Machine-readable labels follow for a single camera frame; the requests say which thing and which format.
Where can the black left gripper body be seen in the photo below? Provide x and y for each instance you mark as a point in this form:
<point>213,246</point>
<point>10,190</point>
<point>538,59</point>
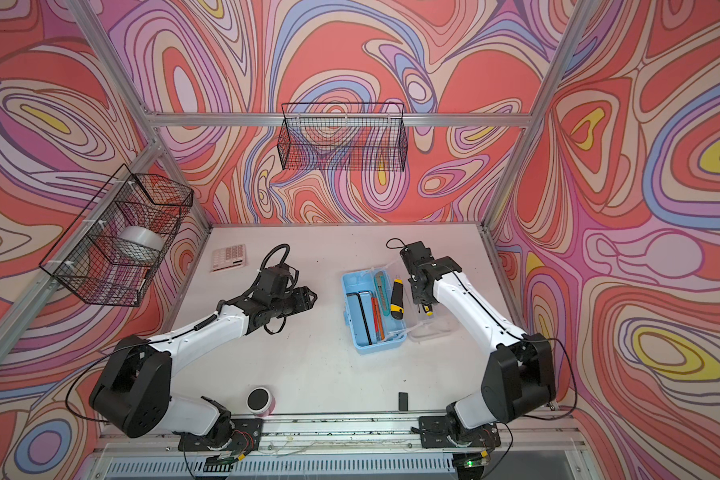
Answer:
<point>294,302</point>

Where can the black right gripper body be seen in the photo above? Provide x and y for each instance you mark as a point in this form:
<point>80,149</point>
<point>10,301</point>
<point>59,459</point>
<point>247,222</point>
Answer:
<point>421,297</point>

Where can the teal utility knife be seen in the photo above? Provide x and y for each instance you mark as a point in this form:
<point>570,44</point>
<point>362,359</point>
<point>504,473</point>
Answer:
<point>383,292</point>

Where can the yellow black utility knife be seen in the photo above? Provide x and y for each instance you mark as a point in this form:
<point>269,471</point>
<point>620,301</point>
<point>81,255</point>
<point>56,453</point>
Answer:
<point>397,300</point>

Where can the blue plastic tool box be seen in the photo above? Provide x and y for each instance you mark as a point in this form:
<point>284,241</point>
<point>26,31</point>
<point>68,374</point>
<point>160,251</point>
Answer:
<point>415,326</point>

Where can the red hex key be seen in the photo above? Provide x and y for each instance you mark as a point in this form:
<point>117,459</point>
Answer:
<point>373,298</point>

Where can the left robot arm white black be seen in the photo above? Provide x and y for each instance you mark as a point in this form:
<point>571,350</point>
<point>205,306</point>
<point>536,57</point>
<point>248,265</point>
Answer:
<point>134,390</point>

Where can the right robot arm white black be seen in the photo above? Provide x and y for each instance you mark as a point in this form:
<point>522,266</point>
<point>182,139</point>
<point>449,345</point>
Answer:
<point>519,376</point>

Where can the white pink calculator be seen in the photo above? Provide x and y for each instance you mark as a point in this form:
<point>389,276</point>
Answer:
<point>230,257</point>

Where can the pink cup black lid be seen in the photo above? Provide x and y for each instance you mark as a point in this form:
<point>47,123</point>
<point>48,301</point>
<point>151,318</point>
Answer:
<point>260,402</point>

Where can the small black block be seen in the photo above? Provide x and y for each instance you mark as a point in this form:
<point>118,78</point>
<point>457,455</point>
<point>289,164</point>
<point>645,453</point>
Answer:
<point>403,401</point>

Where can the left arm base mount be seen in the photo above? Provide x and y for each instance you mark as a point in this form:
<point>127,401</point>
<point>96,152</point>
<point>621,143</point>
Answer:
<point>236,435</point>

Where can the aluminium frame corner post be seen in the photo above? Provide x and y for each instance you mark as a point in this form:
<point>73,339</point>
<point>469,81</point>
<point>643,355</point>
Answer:
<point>571,38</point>

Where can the grey duct tape roll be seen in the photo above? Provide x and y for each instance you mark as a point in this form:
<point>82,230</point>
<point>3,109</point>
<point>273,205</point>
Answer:
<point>139,244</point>

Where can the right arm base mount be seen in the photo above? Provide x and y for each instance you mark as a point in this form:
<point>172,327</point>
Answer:
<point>444,431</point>

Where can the black wire basket back wall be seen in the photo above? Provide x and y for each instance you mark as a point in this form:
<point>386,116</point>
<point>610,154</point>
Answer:
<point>343,136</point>

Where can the black wire basket wall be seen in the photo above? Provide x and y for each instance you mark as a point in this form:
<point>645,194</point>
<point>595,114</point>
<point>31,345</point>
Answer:
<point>343,136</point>
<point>136,218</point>

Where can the black wire basket left wall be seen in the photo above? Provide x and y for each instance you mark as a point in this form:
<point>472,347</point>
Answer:
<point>136,218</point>

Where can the aluminium front rail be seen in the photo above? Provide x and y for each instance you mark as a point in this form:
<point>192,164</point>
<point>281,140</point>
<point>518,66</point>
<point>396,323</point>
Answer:
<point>378,445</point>

